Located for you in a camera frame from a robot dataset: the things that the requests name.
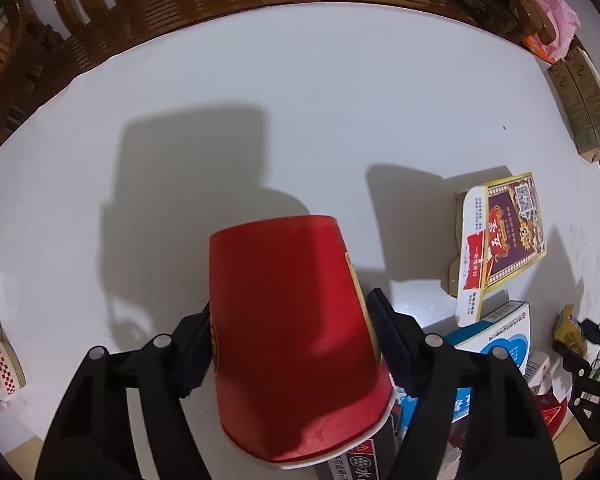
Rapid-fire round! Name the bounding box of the white small box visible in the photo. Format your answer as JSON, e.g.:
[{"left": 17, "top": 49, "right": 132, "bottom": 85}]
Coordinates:
[{"left": 524, "top": 349, "right": 553, "bottom": 396}]

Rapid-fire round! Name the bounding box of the yellow snack wrapper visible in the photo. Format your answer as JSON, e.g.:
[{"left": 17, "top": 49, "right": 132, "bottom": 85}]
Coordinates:
[{"left": 553, "top": 304, "right": 588, "bottom": 358}]

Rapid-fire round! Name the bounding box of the pink plastic bag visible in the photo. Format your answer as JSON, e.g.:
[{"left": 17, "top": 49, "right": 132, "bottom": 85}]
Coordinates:
[{"left": 522, "top": 0, "right": 581, "bottom": 64}]

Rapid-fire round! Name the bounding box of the purple gold cigarette carton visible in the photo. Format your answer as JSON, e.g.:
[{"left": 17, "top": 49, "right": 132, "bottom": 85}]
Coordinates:
[{"left": 449, "top": 172, "right": 547, "bottom": 327}]

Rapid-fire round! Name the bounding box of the blue white medicine box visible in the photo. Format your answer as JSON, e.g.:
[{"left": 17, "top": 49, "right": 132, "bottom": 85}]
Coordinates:
[{"left": 394, "top": 300, "right": 532, "bottom": 434}]

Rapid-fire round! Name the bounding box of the red paper cup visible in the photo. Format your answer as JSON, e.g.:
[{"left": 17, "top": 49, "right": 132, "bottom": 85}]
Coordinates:
[{"left": 209, "top": 214, "right": 394, "bottom": 469}]

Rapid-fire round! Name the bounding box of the brown carton box pair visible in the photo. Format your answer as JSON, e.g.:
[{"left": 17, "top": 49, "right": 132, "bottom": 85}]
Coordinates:
[{"left": 548, "top": 46, "right": 600, "bottom": 162}]

